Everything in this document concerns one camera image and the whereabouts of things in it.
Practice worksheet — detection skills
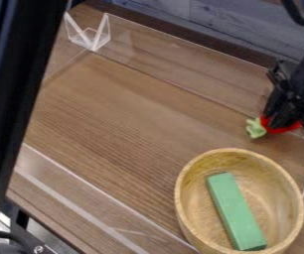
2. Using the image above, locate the green rectangular block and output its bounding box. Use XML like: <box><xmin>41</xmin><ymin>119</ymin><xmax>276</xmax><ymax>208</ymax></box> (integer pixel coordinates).
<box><xmin>207</xmin><ymin>173</ymin><xmax>268</xmax><ymax>251</ymax></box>

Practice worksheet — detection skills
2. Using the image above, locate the black cable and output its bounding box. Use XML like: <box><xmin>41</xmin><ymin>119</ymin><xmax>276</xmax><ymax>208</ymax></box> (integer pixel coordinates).
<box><xmin>0</xmin><ymin>229</ymin><xmax>32</xmax><ymax>254</ymax></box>

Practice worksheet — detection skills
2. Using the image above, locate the oval wooden bowl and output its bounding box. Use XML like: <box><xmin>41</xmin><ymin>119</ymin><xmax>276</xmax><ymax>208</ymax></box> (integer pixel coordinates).
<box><xmin>174</xmin><ymin>148</ymin><xmax>304</xmax><ymax>254</ymax></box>

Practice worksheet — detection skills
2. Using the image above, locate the black metal table bracket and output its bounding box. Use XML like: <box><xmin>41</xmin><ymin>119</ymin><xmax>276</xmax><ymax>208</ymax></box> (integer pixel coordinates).
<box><xmin>11</xmin><ymin>207</ymin><xmax>58</xmax><ymax>254</ymax></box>

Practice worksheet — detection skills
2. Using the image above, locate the black robot arm link foreground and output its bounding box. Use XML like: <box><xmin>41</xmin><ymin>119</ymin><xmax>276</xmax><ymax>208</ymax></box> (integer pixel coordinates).
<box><xmin>0</xmin><ymin>0</ymin><xmax>73</xmax><ymax>247</ymax></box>

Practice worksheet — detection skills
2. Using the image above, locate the clear acrylic table enclosure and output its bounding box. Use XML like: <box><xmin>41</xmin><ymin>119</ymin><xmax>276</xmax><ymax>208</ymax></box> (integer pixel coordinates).
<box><xmin>8</xmin><ymin>8</ymin><xmax>304</xmax><ymax>254</ymax></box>

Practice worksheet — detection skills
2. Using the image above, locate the clear acrylic corner bracket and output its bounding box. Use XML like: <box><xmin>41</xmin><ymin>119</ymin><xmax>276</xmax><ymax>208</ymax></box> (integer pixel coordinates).
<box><xmin>65</xmin><ymin>13</ymin><xmax>111</xmax><ymax>52</ymax></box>

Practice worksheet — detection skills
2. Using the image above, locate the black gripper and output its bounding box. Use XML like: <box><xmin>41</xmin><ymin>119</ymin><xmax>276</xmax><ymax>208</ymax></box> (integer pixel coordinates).
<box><xmin>263</xmin><ymin>58</ymin><xmax>304</xmax><ymax>128</ymax></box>

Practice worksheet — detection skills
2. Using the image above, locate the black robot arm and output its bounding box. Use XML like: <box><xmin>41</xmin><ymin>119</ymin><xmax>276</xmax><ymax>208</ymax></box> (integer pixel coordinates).
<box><xmin>260</xmin><ymin>57</ymin><xmax>304</xmax><ymax>134</ymax></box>

